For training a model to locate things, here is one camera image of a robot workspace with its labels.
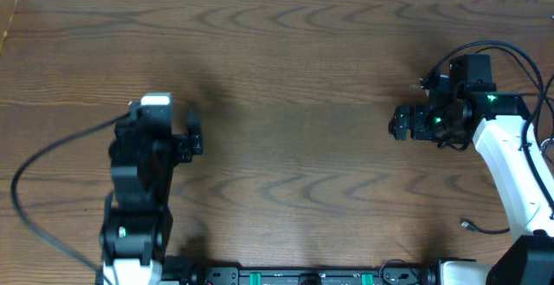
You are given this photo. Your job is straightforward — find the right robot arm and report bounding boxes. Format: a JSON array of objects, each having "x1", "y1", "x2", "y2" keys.
[{"x1": 389, "y1": 54, "x2": 553, "y2": 284}]

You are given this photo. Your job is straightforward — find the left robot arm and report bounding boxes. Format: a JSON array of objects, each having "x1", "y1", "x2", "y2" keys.
[{"x1": 99, "y1": 102, "x2": 203, "y2": 284}]

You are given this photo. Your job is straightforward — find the right camera black cable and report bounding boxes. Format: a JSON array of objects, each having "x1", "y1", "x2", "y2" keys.
[{"x1": 426, "y1": 40, "x2": 554, "y2": 217}]

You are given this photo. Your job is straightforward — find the camera black cable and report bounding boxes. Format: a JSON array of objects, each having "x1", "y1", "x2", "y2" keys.
[
  {"x1": 10, "y1": 112, "x2": 133, "y2": 277},
  {"x1": 426, "y1": 40, "x2": 554, "y2": 217}
]

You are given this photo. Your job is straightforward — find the left camera black cable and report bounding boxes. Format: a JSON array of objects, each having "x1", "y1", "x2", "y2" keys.
[{"x1": 10, "y1": 112, "x2": 133, "y2": 277}]

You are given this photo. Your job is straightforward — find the small black wire loop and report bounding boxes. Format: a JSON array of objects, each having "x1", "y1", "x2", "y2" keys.
[{"x1": 378, "y1": 258, "x2": 419, "y2": 285}]

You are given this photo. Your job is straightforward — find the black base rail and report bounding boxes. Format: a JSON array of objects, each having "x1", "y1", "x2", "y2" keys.
[{"x1": 159, "y1": 256, "x2": 499, "y2": 285}]

